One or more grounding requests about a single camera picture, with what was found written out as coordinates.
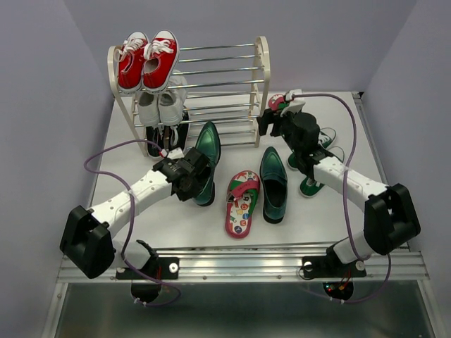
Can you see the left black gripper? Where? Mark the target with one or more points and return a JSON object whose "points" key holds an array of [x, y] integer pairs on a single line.
{"points": [[194, 191]]}

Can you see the pink sandal front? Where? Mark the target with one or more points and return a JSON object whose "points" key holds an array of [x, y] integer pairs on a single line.
{"points": [[243, 194]]}

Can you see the white sneaker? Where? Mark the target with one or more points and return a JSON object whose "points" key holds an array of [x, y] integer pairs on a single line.
{"points": [[171, 102], [148, 110]]}

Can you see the left white sneaker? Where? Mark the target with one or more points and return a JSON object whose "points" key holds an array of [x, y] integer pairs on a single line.
{"points": [[148, 110]]}

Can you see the green loafer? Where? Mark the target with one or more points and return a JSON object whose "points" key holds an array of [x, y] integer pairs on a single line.
{"points": [[208, 142], [275, 183]]}

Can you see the green loafer on table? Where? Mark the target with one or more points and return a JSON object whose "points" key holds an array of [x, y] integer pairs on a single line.
{"points": [[275, 183]]}

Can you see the green sneaker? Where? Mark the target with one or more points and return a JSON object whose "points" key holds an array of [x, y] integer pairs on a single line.
{"points": [[327, 136], [309, 187]]}

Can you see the left black canvas sneaker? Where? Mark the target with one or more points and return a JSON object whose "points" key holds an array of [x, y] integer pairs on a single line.
{"points": [[155, 135]]}

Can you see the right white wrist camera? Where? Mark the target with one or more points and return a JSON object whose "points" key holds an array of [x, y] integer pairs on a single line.
{"points": [[292, 102]]}

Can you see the left red canvas sneaker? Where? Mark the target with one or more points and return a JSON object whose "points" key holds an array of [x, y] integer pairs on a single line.
{"points": [[130, 59]]}

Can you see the black canvas sneaker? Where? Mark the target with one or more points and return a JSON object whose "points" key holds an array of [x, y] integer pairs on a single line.
{"points": [[155, 135], [175, 135]]}

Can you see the right white sneaker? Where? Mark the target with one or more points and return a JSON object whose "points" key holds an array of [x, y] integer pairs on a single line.
{"points": [[171, 102]]}

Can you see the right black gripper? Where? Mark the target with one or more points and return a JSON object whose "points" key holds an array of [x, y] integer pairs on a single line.
{"points": [[268, 117]]}

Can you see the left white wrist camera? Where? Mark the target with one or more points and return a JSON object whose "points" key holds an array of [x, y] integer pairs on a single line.
{"points": [[174, 154]]}

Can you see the green sneaker upper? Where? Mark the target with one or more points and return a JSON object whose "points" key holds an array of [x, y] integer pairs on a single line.
{"points": [[327, 136]]}

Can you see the aluminium rail frame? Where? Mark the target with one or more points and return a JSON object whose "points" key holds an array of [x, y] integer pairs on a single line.
{"points": [[270, 264]]}

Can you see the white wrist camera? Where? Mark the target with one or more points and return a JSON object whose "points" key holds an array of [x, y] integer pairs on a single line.
{"points": [[292, 102], [174, 154]]}

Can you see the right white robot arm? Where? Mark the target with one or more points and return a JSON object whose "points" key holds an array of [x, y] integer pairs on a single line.
{"points": [[390, 218]]}

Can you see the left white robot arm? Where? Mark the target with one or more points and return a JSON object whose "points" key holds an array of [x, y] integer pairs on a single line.
{"points": [[89, 235]]}

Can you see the pink sandal back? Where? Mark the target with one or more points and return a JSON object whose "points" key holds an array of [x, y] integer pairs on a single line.
{"points": [[277, 102]]}

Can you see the red canvas sneaker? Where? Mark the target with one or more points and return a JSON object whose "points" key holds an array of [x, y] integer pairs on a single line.
{"points": [[130, 59], [160, 58]]}

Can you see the right red canvas sneaker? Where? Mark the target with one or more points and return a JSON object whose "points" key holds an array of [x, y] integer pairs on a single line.
{"points": [[160, 58]]}

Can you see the right black canvas sneaker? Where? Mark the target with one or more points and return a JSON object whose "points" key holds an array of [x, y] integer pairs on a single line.
{"points": [[175, 135]]}

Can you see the cream shoe shelf with rods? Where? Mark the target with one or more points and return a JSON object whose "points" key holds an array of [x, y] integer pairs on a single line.
{"points": [[227, 85]]}

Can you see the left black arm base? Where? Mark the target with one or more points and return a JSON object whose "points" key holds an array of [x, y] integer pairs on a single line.
{"points": [[148, 262]]}

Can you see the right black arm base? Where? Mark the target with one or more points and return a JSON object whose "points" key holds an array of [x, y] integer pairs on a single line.
{"points": [[329, 266]]}

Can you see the green sneaker lower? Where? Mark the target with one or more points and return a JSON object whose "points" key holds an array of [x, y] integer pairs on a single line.
{"points": [[309, 187]]}

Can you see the pink sandal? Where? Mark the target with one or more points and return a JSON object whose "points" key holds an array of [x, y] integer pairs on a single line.
{"points": [[277, 102], [243, 194]]}

